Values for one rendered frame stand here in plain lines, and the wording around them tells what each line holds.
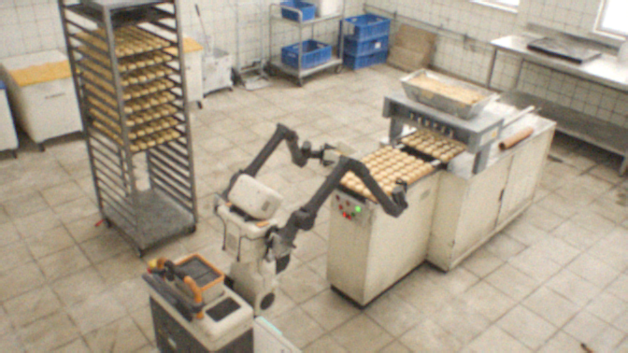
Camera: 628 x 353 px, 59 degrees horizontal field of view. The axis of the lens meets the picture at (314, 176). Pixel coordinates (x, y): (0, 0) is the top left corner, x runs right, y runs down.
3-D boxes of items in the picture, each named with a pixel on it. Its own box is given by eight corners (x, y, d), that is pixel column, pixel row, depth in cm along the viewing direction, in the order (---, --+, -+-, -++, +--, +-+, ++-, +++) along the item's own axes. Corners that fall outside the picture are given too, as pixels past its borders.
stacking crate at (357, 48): (367, 41, 792) (368, 27, 782) (388, 49, 767) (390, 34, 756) (336, 49, 758) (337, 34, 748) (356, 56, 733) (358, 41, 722)
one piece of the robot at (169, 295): (201, 334, 245) (178, 312, 228) (157, 294, 265) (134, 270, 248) (220, 316, 248) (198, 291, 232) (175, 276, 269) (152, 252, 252)
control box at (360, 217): (335, 207, 340) (337, 189, 333) (365, 225, 326) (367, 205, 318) (332, 210, 338) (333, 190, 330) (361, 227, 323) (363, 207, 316)
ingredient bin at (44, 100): (37, 156, 517) (18, 79, 478) (16, 132, 558) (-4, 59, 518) (94, 140, 549) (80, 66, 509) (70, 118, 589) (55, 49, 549)
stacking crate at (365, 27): (367, 27, 782) (369, 12, 772) (389, 34, 757) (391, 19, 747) (337, 34, 747) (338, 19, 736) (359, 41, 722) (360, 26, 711)
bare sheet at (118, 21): (172, 18, 338) (172, 15, 337) (111, 29, 313) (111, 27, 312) (123, -2, 373) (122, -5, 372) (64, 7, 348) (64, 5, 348)
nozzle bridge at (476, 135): (406, 126, 410) (412, 83, 392) (494, 163, 367) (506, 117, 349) (378, 140, 389) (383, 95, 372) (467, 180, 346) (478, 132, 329)
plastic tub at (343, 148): (321, 160, 532) (322, 145, 524) (339, 153, 544) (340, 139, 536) (341, 173, 512) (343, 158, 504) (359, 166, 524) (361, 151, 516)
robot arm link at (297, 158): (276, 130, 298) (292, 140, 294) (282, 121, 299) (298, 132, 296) (290, 162, 337) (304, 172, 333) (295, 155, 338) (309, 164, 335)
